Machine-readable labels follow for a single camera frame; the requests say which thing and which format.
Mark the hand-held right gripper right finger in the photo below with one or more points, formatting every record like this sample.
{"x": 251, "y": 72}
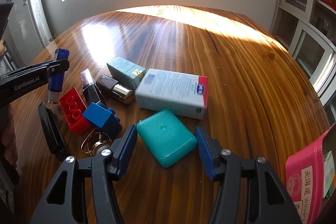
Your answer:
{"x": 206, "y": 153}

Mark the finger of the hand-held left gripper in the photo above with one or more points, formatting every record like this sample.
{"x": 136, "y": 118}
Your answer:
{"x": 60, "y": 66}
{"x": 39, "y": 64}

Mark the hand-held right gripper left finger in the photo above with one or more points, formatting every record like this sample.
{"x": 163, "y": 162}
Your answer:
{"x": 127, "y": 150}

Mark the blue lip balm tube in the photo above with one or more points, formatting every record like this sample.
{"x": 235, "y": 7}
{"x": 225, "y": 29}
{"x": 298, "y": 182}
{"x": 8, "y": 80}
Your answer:
{"x": 56, "y": 83}

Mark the black square lipstick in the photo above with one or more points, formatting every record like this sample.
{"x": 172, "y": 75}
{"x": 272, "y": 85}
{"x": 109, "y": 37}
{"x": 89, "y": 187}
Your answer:
{"x": 90, "y": 90}

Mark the teal plastic case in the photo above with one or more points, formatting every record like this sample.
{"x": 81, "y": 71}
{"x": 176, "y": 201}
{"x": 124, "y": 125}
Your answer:
{"x": 165, "y": 137}

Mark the blue toy block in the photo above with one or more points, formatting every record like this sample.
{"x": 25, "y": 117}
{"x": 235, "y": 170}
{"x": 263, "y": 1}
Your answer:
{"x": 101, "y": 116}

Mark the red toy block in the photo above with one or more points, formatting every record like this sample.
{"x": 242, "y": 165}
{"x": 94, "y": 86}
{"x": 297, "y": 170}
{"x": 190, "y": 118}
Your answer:
{"x": 73, "y": 111}

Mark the long black case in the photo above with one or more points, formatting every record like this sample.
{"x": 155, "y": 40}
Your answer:
{"x": 51, "y": 132}

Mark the white and blue carton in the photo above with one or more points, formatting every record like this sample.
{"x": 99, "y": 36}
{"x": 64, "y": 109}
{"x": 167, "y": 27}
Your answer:
{"x": 170, "y": 92}

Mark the pink tin box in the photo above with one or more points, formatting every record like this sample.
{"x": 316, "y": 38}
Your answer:
{"x": 302, "y": 187}

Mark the person's left hand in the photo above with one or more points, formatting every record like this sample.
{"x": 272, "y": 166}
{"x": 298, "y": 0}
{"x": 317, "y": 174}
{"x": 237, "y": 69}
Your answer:
{"x": 8, "y": 140}

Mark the grey standing air conditioner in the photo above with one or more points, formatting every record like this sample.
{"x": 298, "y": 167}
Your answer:
{"x": 29, "y": 16}

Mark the brown bottle with gold cap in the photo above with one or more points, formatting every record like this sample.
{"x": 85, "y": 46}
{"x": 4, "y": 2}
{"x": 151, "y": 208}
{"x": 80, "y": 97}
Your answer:
{"x": 107, "y": 83}

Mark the pale teal small carton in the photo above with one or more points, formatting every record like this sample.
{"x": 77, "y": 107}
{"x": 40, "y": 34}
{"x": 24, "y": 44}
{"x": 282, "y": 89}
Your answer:
{"x": 123, "y": 69}

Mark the white glass door cabinet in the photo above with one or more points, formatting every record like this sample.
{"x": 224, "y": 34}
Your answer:
{"x": 302, "y": 16}

